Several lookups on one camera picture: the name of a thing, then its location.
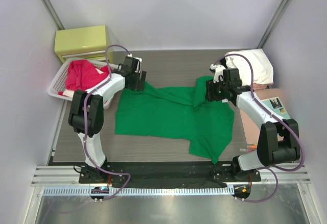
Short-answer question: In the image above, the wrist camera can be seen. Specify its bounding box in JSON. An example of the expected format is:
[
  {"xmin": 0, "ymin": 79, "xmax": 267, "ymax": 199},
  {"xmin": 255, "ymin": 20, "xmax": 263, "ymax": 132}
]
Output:
[
  {"xmin": 209, "ymin": 64, "xmax": 225, "ymax": 83},
  {"xmin": 125, "ymin": 54, "xmax": 142, "ymax": 73}
]

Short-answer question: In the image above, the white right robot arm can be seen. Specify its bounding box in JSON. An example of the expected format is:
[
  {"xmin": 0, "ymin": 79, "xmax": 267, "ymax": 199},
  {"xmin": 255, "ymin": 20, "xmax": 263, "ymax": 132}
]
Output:
[{"xmin": 205, "ymin": 65, "xmax": 301, "ymax": 181}]

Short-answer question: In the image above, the white plastic laundry basket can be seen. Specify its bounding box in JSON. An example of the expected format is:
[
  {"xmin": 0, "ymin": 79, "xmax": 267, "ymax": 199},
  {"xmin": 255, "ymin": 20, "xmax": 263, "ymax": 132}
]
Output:
[{"xmin": 48, "ymin": 57, "xmax": 118, "ymax": 109}]

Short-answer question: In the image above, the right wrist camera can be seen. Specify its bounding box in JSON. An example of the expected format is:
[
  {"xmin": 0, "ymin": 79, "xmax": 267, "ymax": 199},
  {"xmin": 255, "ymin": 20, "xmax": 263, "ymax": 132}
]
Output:
[{"xmin": 209, "ymin": 64, "xmax": 225, "ymax": 83}]

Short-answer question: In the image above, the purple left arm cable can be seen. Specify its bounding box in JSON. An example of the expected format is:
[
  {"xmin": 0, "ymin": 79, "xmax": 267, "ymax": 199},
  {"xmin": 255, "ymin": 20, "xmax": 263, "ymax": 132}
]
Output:
[{"xmin": 83, "ymin": 44, "xmax": 131, "ymax": 201}]

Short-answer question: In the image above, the aluminium slotted rail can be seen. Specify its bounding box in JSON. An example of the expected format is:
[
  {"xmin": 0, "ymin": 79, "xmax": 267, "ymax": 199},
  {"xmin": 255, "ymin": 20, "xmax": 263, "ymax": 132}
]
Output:
[{"xmin": 43, "ymin": 185, "xmax": 235, "ymax": 197}]

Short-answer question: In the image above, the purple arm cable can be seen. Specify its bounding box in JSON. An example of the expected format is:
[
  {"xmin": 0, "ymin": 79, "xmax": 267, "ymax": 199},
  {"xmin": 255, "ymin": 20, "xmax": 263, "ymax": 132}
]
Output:
[
  {"xmin": 83, "ymin": 44, "xmax": 131, "ymax": 201},
  {"xmin": 213, "ymin": 54, "xmax": 307, "ymax": 203}
]

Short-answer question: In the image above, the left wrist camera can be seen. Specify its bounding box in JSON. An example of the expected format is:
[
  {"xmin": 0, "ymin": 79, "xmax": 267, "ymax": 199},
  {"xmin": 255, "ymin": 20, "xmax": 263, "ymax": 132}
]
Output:
[{"xmin": 125, "ymin": 54, "xmax": 142, "ymax": 73}]

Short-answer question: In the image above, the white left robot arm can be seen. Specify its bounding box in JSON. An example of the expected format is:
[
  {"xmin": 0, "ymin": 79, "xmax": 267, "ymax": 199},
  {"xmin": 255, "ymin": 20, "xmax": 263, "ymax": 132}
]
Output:
[{"xmin": 68, "ymin": 54, "xmax": 147, "ymax": 183}]

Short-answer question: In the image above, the yellow green drawer cabinet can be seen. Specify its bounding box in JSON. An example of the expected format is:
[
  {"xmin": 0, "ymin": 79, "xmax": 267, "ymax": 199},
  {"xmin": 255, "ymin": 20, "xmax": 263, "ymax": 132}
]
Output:
[{"xmin": 54, "ymin": 25, "xmax": 111, "ymax": 62}]

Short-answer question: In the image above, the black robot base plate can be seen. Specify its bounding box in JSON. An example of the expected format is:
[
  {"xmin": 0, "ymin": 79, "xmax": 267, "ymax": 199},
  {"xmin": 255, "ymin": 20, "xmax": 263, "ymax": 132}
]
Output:
[{"xmin": 79, "ymin": 161, "xmax": 261, "ymax": 189}]

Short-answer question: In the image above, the green t shirt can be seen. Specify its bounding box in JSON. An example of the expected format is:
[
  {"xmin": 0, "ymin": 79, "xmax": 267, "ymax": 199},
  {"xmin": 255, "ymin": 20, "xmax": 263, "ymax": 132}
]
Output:
[{"xmin": 115, "ymin": 76, "xmax": 235, "ymax": 164}]

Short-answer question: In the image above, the red t shirt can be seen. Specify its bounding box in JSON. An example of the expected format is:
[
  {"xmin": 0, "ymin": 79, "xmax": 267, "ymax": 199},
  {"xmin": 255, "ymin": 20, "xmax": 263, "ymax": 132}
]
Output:
[{"xmin": 64, "ymin": 59, "xmax": 109, "ymax": 92}]

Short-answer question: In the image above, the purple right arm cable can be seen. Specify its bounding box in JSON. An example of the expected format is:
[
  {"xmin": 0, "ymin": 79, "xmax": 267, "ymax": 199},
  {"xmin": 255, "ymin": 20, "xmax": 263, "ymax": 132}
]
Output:
[{"xmin": 213, "ymin": 54, "xmax": 307, "ymax": 203}]

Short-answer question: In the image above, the blue marker pen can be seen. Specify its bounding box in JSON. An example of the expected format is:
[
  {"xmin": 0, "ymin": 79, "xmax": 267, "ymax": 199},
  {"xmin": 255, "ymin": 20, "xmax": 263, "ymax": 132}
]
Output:
[{"xmin": 239, "ymin": 148, "xmax": 256, "ymax": 152}]

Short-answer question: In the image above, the pink desk mat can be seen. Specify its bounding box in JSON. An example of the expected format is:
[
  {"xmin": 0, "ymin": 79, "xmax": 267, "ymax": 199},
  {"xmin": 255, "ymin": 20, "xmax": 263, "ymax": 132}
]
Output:
[{"xmin": 237, "ymin": 88, "xmax": 284, "ymax": 144}]

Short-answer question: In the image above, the white folded t shirt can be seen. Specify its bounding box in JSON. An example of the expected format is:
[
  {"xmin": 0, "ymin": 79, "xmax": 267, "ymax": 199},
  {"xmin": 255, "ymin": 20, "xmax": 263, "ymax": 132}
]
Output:
[{"xmin": 225, "ymin": 49, "xmax": 273, "ymax": 86}]

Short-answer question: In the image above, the pink folded t shirt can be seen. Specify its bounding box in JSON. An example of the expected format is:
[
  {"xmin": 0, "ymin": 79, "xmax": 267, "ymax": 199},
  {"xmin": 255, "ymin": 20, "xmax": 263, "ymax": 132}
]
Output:
[{"xmin": 253, "ymin": 83, "xmax": 272, "ymax": 91}]

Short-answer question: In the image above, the teal paperback book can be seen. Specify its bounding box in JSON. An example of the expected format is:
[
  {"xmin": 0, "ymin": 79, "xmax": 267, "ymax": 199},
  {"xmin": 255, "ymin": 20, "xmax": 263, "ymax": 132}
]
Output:
[{"xmin": 262, "ymin": 97, "xmax": 291, "ymax": 119}]

